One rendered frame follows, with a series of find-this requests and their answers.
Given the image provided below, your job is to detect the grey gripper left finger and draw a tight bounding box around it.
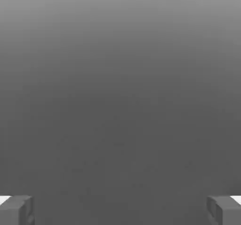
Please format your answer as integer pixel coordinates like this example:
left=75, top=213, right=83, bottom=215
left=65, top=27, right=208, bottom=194
left=0, top=194, right=35, bottom=225

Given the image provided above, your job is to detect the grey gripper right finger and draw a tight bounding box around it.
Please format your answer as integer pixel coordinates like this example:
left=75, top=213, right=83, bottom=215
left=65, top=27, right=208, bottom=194
left=206, top=195, right=241, bottom=225

